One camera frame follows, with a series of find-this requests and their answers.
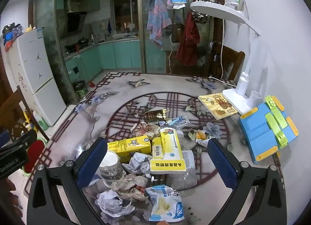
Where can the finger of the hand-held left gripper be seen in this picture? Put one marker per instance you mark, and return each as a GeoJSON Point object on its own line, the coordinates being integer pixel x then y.
{"type": "Point", "coordinates": [23, 138]}

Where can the yellow flat packet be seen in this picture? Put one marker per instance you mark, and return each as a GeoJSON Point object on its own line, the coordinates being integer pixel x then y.
{"type": "Point", "coordinates": [217, 105]}

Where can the blue and white snack bag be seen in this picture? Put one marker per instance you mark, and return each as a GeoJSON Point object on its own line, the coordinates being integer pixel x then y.
{"type": "Point", "coordinates": [162, 203]}

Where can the orange and white sachet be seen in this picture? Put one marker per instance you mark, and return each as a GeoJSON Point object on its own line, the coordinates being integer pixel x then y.
{"type": "Point", "coordinates": [201, 138]}

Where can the blue green yellow box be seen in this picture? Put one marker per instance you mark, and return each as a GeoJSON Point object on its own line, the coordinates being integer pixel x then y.
{"type": "Point", "coordinates": [264, 130]}

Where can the red and white crumpled wrapper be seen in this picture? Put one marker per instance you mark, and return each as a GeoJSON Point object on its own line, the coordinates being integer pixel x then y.
{"type": "Point", "coordinates": [145, 130]}

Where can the blue and white wrapper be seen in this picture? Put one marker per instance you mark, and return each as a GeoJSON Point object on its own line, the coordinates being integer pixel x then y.
{"type": "Point", "coordinates": [176, 121]}

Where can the red garment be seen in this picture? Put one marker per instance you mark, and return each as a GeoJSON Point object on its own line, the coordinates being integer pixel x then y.
{"type": "Point", "coordinates": [188, 42]}

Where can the crushed clear plastic bottle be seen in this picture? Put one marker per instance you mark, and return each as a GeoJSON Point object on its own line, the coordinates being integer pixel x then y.
{"type": "Point", "coordinates": [188, 164]}

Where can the printed paper ball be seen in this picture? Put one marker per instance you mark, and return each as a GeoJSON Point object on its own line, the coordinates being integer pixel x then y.
{"type": "Point", "coordinates": [137, 163]}

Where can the dark wooden chair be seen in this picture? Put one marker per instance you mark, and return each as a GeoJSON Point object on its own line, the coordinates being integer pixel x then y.
{"type": "Point", "coordinates": [13, 108]}

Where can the yellow tea carton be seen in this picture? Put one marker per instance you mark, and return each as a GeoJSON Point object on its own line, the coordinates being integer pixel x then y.
{"type": "Point", "coordinates": [128, 146]}

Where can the silver foil wrapper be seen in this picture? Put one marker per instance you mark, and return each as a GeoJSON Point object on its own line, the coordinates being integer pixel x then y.
{"type": "Point", "coordinates": [81, 152]}

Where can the white refrigerator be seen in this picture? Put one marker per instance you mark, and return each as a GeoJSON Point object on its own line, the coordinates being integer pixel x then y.
{"type": "Point", "coordinates": [36, 69]}

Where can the green trash can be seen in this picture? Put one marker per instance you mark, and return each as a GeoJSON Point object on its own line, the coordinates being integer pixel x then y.
{"type": "Point", "coordinates": [80, 89]}

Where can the printed paper cup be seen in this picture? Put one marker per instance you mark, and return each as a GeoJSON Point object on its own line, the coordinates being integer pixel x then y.
{"type": "Point", "coordinates": [111, 170]}

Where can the plaid towel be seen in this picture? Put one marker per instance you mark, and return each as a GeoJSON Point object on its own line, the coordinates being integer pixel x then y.
{"type": "Point", "coordinates": [158, 18]}

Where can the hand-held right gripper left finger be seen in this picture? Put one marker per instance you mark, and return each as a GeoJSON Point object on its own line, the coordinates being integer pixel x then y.
{"type": "Point", "coordinates": [93, 161]}

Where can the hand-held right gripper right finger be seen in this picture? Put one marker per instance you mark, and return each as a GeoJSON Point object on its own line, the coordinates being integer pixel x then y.
{"type": "Point", "coordinates": [222, 164]}

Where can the red stool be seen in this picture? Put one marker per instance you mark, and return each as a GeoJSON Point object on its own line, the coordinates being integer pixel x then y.
{"type": "Point", "coordinates": [34, 155]}

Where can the white crumpled paper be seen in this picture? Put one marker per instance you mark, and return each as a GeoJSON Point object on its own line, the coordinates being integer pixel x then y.
{"type": "Point", "coordinates": [111, 203]}

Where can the teal kitchen cabinets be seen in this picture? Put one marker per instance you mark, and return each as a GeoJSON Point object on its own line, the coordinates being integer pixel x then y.
{"type": "Point", "coordinates": [116, 53]}

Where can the black range hood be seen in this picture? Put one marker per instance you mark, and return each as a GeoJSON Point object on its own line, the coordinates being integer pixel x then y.
{"type": "Point", "coordinates": [74, 22]}

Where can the yellow and white medicine box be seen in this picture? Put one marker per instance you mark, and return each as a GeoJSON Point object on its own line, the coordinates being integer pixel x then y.
{"type": "Point", "coordinates": [167, 149]}

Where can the gold and black wrapper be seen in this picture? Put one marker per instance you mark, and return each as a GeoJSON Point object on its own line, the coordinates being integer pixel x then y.
{"type": "Point", "coordinates": [155, 115]}

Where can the white desk lamp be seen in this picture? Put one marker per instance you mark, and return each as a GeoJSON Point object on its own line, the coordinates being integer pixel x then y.
{"type": "Point", "coordinates": [218, 8]}

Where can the white cup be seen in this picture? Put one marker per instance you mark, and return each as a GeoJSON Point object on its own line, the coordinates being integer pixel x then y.
{"type": "Point", "coordinates": [256, 96]}

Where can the crumpled brown paper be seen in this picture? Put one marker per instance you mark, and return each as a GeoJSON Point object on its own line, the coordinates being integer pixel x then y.
{"type": "Point", "coordinates": [128, 186]}

